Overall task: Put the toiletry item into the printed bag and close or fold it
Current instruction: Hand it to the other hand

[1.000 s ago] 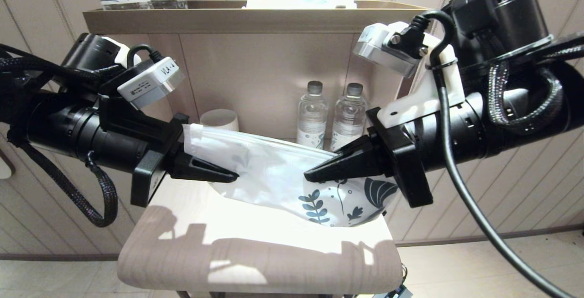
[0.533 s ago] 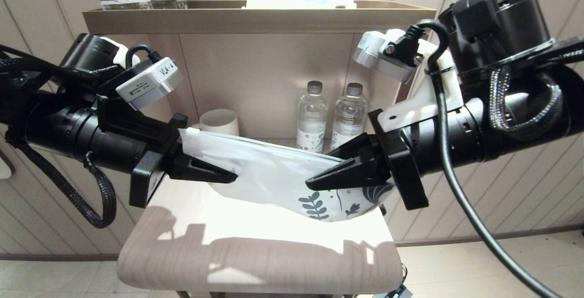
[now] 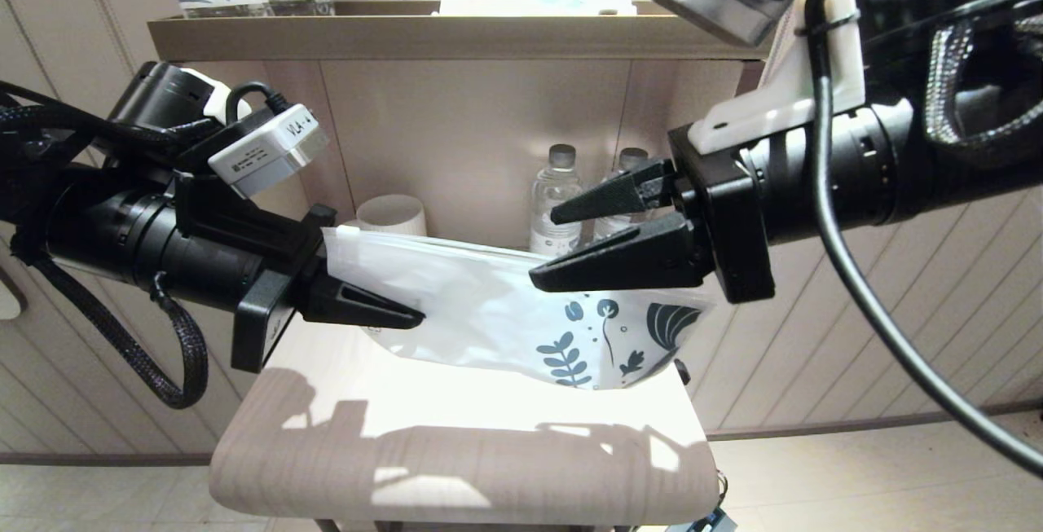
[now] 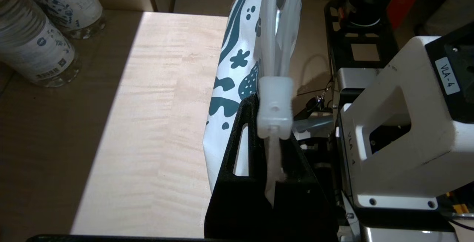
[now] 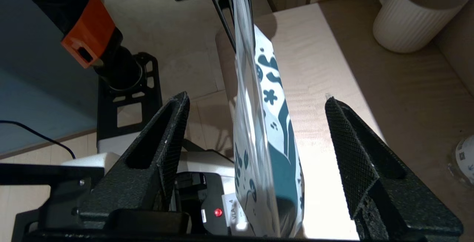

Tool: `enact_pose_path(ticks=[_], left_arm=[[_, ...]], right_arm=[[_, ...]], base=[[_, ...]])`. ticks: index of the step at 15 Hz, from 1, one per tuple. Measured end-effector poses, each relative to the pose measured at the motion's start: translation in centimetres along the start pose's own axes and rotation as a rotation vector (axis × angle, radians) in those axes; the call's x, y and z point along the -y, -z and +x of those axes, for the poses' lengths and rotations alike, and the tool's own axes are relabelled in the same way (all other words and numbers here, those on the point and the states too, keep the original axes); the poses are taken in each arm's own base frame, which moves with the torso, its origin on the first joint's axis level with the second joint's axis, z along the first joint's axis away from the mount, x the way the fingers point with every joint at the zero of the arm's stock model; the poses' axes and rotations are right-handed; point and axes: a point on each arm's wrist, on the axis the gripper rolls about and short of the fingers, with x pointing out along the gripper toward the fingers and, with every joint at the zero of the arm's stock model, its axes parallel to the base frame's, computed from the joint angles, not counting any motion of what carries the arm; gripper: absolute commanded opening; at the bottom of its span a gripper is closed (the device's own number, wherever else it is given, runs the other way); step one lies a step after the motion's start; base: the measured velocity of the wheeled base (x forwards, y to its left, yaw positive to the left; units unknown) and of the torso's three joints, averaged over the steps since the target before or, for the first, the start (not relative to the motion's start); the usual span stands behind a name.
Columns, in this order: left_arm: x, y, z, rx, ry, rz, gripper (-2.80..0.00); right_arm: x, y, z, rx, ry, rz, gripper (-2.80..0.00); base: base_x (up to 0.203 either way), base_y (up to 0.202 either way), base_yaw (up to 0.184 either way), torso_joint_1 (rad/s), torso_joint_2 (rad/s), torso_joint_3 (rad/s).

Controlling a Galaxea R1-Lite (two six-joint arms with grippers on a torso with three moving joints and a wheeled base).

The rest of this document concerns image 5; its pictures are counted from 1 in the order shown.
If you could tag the grey robot base chassis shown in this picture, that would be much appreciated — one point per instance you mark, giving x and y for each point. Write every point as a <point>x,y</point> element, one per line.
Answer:
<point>202,164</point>

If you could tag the white ribbed mug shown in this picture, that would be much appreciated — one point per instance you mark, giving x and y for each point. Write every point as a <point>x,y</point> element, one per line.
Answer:
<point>414,16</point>

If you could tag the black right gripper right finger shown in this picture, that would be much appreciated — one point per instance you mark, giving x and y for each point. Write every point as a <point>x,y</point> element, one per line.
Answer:
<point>389,190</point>

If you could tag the white blue-printed plastic bag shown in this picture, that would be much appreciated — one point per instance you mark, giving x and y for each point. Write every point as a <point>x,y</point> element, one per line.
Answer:
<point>266,142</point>

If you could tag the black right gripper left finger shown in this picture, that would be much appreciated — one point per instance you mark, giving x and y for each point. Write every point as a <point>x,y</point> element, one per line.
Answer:
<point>148,182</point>

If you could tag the clear plastic water bottle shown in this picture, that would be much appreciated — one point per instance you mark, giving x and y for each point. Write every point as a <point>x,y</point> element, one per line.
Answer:
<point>467,160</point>

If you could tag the beige wooden shelf unit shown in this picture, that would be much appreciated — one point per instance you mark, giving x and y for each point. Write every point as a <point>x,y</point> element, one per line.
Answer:
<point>333,68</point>

